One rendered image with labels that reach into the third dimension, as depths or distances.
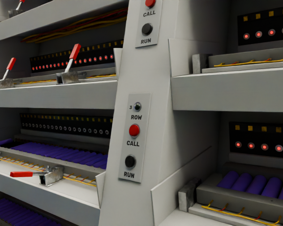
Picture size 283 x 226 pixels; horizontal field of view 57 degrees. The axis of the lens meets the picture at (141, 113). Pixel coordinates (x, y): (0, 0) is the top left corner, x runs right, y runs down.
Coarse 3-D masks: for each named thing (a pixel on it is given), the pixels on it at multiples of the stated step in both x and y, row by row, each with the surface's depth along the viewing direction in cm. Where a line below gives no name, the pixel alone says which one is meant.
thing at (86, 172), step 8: (8, 152) 65; (16, 152) 64; (24, 152) 63; (16, 160) 61; (24, 160) 61; (32, 160) 58; (40, 160) 56; (48, 160) 55; (56, 160) 55; (32, 168) 56; (64, 168) 51; (72, 168) 50; (80, 168) 48; (88, 168) 48; (96, 168) 48; (80, 176) 49; (88, 176) 47; (88, 184) 45
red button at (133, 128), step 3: (132, 126) 36; (135, 126) 36; (129, 129) 36; (132, 129) 36; (135, 129) 36; (138, 129) 36; (129, 132) 36; (132, 132) 36; (135, 132) 36; (132, 135) 36; (135, 135) 36
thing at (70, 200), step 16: (0, 176) 57; (32, 176) 53; (96, 176) 37; (16, 192) 54; (32, 192) 49; (48, 192) 46; (64, 192) 44; (80, 192) 44; (96, 192) 43; (48, 208) 47; (64, 208) 44; (80, 208) 41; (96, 208) 38; (80, 224) 42; (96, 224) 39
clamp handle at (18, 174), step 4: (48, 168) 48; (12, 172) 43; (16, 172) 44; (20, 172) 44; (24, 172) 44; (28, 172) 45; (32, 172) 46; (36, 172) 47; (40, 172) 48; (44, 172) 48; (48, 172) 49; (12, 176) 43; (16, 176) 43; (20, 176) 44; (24, 176) 44; (28, 176) 45
